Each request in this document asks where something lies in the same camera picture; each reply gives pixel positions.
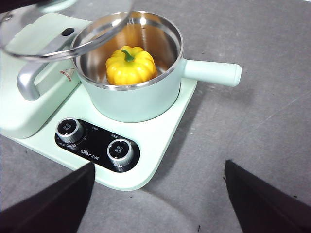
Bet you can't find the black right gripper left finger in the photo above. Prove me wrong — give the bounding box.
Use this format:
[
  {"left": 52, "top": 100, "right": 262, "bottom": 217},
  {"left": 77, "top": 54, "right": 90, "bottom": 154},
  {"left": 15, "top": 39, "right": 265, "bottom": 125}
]
[{"left": 0, "top": 162, "right": 96, "bottom": 233}]

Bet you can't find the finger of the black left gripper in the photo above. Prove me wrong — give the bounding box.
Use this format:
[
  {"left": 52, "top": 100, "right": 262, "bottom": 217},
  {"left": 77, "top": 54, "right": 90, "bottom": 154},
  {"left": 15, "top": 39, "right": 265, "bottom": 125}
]
[{"left": 0, "top": 0, "right": 53, "bottom": 14}]

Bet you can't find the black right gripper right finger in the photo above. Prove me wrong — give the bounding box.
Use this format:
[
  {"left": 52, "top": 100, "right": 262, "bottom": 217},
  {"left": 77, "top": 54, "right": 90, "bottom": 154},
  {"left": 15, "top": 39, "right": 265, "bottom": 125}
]
[{"left": 224, "top": 159, "right": 311, "bottom": 233}]

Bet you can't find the glass lid with green knob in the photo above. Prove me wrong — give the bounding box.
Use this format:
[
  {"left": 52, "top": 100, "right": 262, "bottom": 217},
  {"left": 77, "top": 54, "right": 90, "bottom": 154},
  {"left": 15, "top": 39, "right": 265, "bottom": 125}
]
[{"left": 0, "top": 0, "right": 134, "bottom": 63}]

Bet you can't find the yellow pumpkin with green stem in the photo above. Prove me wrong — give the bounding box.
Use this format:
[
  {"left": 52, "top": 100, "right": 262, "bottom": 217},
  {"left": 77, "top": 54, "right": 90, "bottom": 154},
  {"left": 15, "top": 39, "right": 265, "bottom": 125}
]
[{"left": 105, "top": 45, "right": 158, "bottom": 86}]

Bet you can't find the black control panel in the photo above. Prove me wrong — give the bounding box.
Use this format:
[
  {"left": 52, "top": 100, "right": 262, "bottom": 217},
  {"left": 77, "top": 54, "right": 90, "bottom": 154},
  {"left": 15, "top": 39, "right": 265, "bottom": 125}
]
[{"left": 54, "top": 118, "right": 141, "bottom": 173}]

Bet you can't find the silver control knob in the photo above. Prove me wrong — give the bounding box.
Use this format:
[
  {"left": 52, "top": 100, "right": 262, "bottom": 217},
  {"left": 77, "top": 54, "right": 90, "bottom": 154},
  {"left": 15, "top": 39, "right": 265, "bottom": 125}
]
[
  {"left": 106, "top": 138, "right": 135, "bottom": 168},
  {"left": 55, "top": 118, "right": 85, "bottom": 144}
]

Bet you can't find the red warning sticker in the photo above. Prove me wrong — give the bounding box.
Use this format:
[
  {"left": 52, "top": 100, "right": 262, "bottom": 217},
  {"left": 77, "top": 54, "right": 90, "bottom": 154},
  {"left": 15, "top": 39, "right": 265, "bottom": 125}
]
[{"left": 59, "top": 68, "right": 75, "bottom": 83}]

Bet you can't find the mint green grill cover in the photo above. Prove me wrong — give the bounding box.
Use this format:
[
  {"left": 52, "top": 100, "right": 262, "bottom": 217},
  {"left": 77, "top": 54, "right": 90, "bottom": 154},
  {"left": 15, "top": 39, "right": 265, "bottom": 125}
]
[{"left": 0, "top": 12, "right": 92, "bottom": 139}]

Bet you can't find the mint green breakfast machine base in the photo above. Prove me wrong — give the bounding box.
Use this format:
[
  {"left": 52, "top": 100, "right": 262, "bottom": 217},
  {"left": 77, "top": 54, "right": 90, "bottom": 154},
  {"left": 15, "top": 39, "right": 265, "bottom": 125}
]
[{"left": 0, "top": 12, "right": 198, "bottom": 191}]

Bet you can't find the silver grill cover handle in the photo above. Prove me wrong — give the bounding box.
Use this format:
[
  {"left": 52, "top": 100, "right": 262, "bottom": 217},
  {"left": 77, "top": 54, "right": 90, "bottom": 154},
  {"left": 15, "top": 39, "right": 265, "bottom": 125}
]
[{"left": 16, "top": 28, "right": 81, "bottom": 102}]

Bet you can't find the mint green pot with handle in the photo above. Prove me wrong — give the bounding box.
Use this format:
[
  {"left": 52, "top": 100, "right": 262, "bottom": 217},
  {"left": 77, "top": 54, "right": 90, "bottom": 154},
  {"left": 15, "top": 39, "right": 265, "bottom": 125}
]
[{"left": 72, "top": 11, "right": 242, "bottom": 123}]

